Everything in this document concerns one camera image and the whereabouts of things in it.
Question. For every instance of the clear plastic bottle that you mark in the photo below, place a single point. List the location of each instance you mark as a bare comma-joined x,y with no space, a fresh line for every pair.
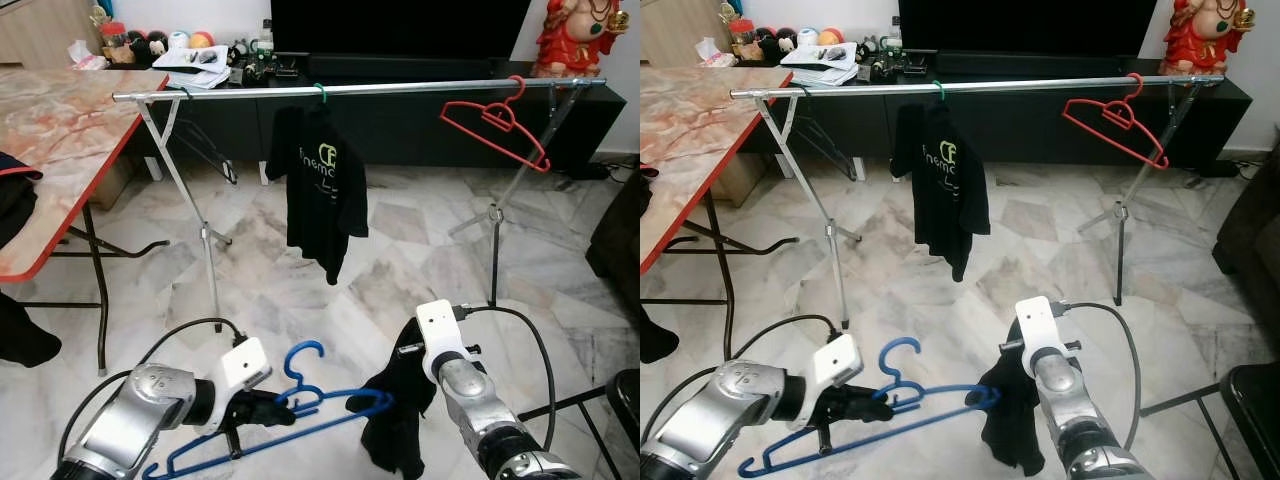
267,38
895,36

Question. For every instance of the blue plastic hanger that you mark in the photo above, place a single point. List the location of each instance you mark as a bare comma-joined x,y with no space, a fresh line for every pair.
980,397
372,400

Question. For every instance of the pink tissue box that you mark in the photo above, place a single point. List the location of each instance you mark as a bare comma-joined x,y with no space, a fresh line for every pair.
715,56
88,58

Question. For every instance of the light wooden cabinet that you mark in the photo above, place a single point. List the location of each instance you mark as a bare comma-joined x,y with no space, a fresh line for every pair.
680,30
40,30

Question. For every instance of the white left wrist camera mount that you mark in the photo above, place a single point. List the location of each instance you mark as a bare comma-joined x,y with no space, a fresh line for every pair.
835,362
245,365

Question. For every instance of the red and gold statue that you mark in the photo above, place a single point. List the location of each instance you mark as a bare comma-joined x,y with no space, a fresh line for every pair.
570,45
1195,45

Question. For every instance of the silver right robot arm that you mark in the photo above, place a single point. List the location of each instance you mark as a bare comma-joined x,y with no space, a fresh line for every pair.
480,410
1070,410

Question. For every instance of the black T-shirt with green print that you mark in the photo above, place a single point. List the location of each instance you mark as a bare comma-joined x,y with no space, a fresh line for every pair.
945,210
320,210

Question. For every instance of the plain black garment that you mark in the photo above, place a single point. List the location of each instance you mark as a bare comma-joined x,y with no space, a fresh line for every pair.
400,420
1010,420

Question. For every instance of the dark brown sofa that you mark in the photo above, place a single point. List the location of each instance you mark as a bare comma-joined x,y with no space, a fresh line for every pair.
1250,230
615,240

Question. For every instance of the large black flat television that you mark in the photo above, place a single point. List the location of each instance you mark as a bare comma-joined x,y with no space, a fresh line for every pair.
400,25
1030,25

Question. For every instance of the green plastic hanger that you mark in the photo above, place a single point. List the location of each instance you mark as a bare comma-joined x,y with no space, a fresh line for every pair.
940,95
322,97

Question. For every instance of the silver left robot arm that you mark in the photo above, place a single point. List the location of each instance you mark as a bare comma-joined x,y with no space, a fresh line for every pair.
730,405
140,410

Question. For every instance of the dark computer mouse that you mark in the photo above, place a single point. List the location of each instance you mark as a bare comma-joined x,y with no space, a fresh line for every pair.
206,58
836,56

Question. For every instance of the stack of white papers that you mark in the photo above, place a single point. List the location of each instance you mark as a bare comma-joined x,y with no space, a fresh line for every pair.
190,72
820,70

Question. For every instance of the silver metal clothes rack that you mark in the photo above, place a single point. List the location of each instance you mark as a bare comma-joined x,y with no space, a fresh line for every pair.
400,87
1020,85

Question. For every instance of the black tape dispenser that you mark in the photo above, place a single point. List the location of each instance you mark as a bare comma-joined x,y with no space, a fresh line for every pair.
255,74

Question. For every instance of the long black soundbar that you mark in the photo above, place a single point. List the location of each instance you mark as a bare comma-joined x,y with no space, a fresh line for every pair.
400,68
1030,65

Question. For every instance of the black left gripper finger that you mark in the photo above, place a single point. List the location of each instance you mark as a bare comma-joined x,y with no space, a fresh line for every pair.
877,405
280,408

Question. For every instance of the black mouse plush toy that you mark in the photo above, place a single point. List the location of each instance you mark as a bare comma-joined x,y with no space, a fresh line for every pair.
148,44
775,42

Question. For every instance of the red plastic hanger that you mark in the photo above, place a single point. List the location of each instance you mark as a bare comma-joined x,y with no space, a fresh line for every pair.
497,115
1118,112

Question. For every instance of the yellow and red ball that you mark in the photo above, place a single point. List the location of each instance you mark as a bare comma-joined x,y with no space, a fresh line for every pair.
201,41
831,39

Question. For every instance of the jar with red lid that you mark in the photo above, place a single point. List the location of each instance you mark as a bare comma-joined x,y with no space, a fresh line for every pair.
114,30
741,28

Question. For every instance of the white and blue ball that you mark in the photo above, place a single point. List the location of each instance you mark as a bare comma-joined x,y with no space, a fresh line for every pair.
178,40
806,38

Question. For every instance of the marble table with red edge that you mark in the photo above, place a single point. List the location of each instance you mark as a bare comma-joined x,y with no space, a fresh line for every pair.
690,120
60,120

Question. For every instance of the small black box red display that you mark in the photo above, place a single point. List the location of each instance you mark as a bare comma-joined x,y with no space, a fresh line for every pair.
287,70

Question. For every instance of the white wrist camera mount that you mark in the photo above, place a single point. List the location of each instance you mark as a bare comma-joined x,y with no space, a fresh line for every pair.
245,365
1040,325
440,330
835,362

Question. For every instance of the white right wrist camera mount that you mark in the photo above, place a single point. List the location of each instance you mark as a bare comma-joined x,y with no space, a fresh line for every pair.
440,330
1040,325

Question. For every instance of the long black TV console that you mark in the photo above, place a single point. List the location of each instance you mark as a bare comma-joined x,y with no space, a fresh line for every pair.
420,130
1040,128

